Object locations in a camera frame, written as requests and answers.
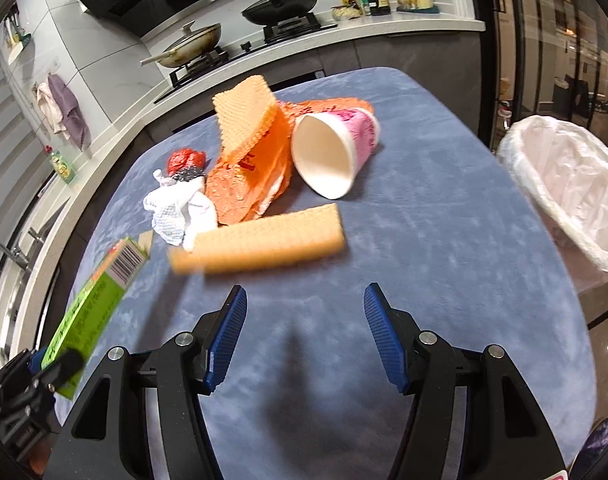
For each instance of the small green bottle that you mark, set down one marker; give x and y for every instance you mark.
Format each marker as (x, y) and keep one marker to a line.
(366, 7)

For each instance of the pan with glass lid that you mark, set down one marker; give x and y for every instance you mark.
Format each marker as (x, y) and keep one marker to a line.
(194, 40)

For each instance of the wall rack with utensils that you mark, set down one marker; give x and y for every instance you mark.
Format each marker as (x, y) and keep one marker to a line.
(16, 35)

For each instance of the green cardboard box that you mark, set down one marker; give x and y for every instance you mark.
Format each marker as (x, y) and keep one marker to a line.
(89, 305)

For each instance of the black mesh scrap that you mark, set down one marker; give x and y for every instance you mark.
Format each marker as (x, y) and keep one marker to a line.
(190, 175)

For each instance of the black framed glass door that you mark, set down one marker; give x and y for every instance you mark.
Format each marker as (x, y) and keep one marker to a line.
(558, 35)

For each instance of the grey device with dark disc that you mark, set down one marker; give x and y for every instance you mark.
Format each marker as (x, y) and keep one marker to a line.
(596, 447)

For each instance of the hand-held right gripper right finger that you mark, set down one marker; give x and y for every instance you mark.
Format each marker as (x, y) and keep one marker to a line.
(383, 335)

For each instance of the metal faucet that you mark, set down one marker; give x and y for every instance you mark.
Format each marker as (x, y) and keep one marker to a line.
(14, 250)

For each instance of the purple towel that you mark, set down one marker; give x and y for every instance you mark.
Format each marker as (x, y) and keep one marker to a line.
(69, 110)

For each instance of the blue table cloth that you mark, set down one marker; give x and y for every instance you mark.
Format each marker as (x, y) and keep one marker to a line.
(433, 260)

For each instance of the red crumpled wrapper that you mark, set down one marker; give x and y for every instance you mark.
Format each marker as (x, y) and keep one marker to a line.
(184, 160)

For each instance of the white crumpled tissue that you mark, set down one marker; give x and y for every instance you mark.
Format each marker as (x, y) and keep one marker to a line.
(174, 205)

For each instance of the pink printed paper cup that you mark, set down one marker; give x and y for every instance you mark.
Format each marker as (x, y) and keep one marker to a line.
(324, 155)

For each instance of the bin with white liner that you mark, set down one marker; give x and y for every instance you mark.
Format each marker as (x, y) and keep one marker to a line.
(568, 180)

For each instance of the green dish soap bottle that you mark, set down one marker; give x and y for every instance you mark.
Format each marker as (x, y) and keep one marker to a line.
(61, 165)

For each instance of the black wok with lid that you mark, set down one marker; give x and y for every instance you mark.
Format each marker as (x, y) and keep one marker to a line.
(279, 7)

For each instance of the black gas stove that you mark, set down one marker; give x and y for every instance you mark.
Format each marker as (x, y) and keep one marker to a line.
(244, 50)

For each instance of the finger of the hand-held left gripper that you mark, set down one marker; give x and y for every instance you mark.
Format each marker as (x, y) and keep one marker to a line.
(35, 361)
(61, 370)

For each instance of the orange waffle sponge cloth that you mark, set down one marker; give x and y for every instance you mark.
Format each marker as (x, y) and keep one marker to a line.
(244, 110)
(269, 240)

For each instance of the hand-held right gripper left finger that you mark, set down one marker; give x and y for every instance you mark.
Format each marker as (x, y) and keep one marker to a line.
(229, 340)

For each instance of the white pink towel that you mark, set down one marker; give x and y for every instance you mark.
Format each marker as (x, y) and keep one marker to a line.
(46, 105)

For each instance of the grey kitchen base cabinet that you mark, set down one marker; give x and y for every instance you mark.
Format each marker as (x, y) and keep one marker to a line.
(408, 55)

